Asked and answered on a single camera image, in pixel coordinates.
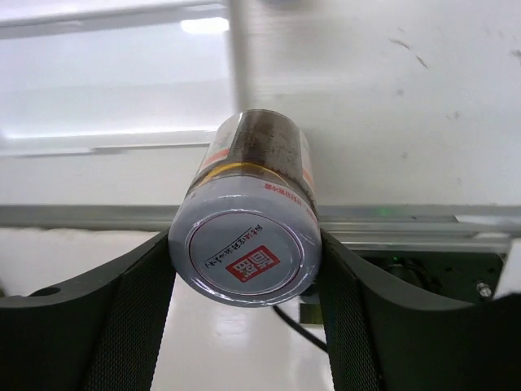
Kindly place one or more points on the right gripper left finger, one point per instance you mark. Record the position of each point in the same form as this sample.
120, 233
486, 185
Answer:
100, 330

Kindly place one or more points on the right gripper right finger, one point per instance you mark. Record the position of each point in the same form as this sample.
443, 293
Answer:
385, 334

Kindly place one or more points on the brown spice jar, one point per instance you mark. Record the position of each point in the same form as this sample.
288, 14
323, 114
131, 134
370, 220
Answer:
247, 233

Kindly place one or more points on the white tiered organizer tray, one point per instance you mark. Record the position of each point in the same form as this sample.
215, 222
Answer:
87, 77

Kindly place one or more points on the aluminium table rail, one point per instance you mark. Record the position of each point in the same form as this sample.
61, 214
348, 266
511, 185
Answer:
410, 227

